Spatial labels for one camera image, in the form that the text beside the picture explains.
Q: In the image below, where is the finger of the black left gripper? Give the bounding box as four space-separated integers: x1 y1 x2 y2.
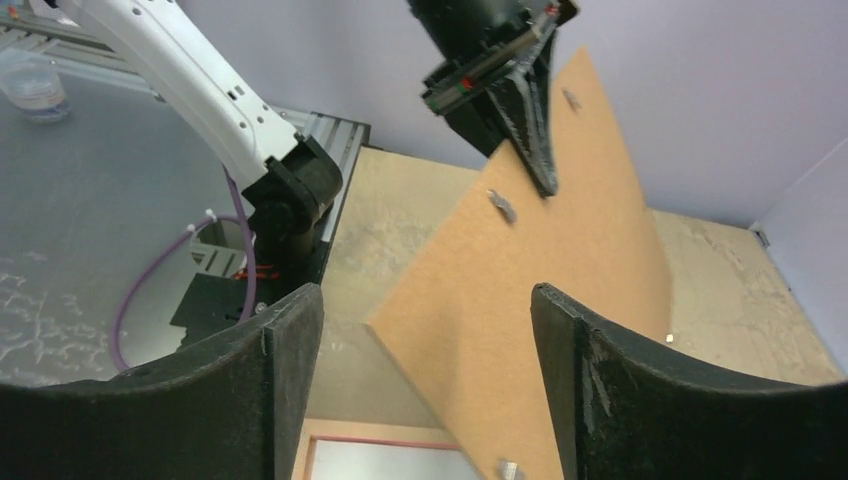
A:
487 36 558 198

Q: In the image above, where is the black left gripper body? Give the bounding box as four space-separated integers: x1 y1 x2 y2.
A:
408 1 578 156

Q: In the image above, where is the pink picture frame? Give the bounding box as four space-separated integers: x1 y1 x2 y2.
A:
291 418 458 479

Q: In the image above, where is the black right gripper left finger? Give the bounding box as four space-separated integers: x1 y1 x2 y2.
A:
1 284 324 479

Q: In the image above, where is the aluminium rail frame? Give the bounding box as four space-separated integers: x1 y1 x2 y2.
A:
1 1 369 242

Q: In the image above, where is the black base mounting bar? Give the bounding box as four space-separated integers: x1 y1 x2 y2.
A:
170 200 343 348

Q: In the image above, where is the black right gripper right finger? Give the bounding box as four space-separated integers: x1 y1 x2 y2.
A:
531 283 847 479

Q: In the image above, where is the brown cardboard backing board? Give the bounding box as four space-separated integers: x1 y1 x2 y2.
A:
370 48 672 479

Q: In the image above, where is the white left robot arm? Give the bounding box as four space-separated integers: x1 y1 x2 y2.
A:
51 1 580 265

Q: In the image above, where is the beach landscape photo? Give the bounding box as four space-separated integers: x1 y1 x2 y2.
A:
308 440 480 480

